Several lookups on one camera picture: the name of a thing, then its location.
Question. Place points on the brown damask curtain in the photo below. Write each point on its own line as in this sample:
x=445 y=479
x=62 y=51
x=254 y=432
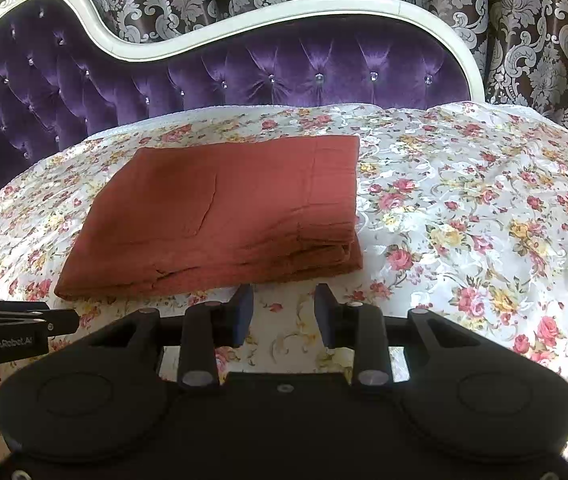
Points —
x=538 y=35

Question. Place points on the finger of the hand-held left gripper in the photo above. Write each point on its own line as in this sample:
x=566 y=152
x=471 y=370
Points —
x=61 y=321

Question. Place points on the floral printed blanket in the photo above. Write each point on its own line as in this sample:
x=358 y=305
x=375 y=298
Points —
x=463 y=210

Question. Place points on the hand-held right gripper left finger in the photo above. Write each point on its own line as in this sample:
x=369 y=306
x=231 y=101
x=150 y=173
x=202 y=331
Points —
x=244 y=312

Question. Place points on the purple tufted sofa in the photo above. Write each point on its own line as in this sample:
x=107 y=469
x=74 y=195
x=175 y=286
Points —
x=114 y=85

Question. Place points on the rust red pants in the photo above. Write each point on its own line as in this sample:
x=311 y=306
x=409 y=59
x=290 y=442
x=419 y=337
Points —
x=224 y=210

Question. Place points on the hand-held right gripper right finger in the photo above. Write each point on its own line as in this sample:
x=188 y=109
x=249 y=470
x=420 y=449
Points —
x=325 y=316

